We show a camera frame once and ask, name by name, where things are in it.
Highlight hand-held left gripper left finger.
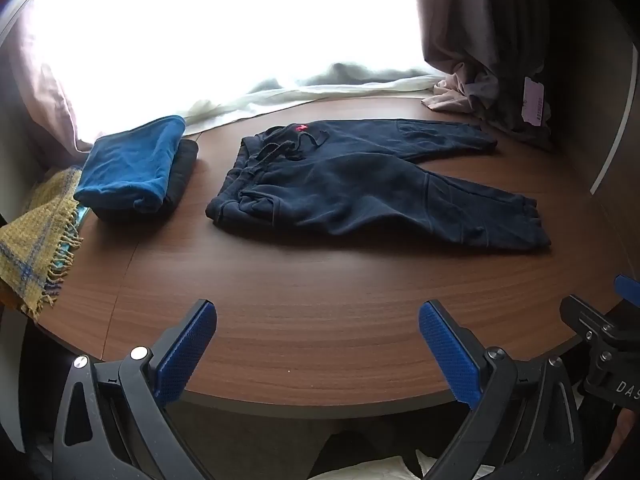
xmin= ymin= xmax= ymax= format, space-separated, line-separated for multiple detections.
xmin=52 ymin=299 xmax=217 ymax=480

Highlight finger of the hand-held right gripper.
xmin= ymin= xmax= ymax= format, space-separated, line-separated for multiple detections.
xmin=559 ymin=295 xmax=640 ymax=361
xmin=614 ymin=274 xmax=640 ymax=307

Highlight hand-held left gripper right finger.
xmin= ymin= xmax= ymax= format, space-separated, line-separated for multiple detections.
xmin=419 ymin=300 xmax=586 ymax=480

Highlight navy blue pants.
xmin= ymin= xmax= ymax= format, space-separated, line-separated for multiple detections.
xmin=205 ymin=119 xmax=552 ymax=252

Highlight white fabric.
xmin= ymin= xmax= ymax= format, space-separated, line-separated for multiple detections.
xmin=307 ymin=452 xmax=453 ymax=480

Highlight folded black garment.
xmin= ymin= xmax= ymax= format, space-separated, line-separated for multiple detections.
xmin=89 ymin=139 xmax=200 ymax=222

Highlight yellow plaid fringed scarf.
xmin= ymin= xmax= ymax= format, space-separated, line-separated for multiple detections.
xmin=0 ymin=166 xmax=83 ymax=320

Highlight folded blue garment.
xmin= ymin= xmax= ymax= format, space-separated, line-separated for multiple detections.
xmin=73 ymin=115 xmax=187 ymax=213

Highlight pink paper tag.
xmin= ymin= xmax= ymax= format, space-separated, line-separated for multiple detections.
xmin=520 ymin=75 xmax=547 ymax=124

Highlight crumpled pale pink cloth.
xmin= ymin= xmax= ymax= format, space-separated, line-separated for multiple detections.
xmin=420 ymin=77 xmax=482 ymax=114

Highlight white sheer curtain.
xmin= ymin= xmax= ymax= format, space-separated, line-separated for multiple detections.
xmin=95 ymin=60 xmax=446 ymax=137

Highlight dusty pink curtain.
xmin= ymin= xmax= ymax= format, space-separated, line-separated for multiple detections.
xmin=9 ymin=5 xmax=101 ymax=163
xmin=410 ymin=0 xmax=628 ymax=153

